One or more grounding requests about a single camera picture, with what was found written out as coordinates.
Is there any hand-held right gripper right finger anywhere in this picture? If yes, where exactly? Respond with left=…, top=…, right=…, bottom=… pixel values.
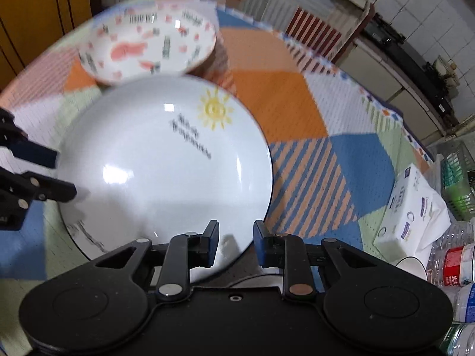
left=253, top=220, right=375, bottom=301

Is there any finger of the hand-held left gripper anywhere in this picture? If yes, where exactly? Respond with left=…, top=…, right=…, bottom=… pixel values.
left=0, top=109, right=60, bottom=167
left=0, top=167, right=77, bottom=231

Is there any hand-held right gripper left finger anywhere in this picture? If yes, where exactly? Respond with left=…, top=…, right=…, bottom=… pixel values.
left=94, top=220, right=220, bottom=303

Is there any white plate with sun print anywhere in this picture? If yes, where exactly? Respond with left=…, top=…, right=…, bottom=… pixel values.
left=56, top=75, right=274, bottom=282

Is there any white Lovely Bear plate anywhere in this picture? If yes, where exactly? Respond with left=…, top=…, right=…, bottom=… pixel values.
left=79, top=5, right=218, bottom=87

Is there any yellow wooden door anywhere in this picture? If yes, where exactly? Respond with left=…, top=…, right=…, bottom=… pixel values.
left=0, top=0, right=93, bottom=78

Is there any patchwork tablecloth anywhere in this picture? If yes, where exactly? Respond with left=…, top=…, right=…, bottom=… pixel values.
left=0, top=0, right=435, bottom=282

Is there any white tissue pack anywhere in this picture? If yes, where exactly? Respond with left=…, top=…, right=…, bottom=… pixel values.
left=373, top=163, right=451, bottom=260

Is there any white paper cup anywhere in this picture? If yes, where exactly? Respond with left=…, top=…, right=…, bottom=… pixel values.
left=395, top=256, right=427, bottom=279

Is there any red label plastic bottle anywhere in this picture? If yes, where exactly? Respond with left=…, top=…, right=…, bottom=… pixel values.
left=427, top=243, right=475, bottom=288

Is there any clear plastic bottle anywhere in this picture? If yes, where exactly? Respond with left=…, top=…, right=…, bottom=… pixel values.
left=432, top=219, right=475, bottom=253

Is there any green plastic basket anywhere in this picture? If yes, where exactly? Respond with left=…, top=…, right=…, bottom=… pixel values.
left=434, top=143, right=475, bottom=221

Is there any white kitchen counter cabinet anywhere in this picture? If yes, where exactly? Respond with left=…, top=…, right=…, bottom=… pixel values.
left=334, top=37, right=457, bottom=145

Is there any blue label plastic bottle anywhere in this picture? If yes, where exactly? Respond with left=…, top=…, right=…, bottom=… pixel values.
left=447, top=282, right=475, bottom=323

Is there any green label plastic bottle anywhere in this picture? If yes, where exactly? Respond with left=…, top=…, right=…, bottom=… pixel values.
left=438, top=322, right=475, bottom=356

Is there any striped furniture cover cloth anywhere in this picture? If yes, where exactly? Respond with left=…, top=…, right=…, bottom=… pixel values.
left=208, top=0, right=372, bottom=63

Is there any black gas stove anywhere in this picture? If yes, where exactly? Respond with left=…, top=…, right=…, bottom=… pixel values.
left=362, top=13, right=461, bottom=119

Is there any white pot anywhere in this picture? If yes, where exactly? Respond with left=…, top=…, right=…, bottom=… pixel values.
left=427, top=55, right=461, bottom=90

